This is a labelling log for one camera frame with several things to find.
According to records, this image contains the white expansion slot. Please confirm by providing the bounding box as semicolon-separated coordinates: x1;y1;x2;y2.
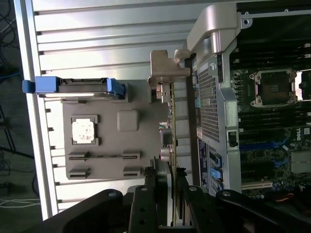
241;180;273;191

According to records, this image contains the metal socket cover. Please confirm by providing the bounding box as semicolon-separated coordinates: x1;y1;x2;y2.
295;70;311;101

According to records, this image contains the silver chipset heatsink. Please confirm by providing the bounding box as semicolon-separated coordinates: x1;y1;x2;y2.
290;152;311;174

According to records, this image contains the hard disk in blue carrier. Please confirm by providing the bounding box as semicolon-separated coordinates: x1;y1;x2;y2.
22;76;129;98

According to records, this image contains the grey parts rack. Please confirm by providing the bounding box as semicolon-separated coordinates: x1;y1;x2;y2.
62;82;175;182

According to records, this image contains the CPU socket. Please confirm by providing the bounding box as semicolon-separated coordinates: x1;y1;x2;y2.
250;69;298;107

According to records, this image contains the open black PC case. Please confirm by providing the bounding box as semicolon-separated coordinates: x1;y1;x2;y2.
184;0;311;202

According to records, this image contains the blue card retainer clip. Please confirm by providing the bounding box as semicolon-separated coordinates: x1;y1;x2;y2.
210;167;224;182

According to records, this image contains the blue expansion slot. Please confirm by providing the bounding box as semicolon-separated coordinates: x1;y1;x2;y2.
239;141;292;152

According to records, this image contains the silver CPU chip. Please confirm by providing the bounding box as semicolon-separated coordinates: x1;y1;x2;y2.
72;118;96;144

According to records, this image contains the green motherboard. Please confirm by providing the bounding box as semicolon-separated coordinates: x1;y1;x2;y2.
229;43;311;202

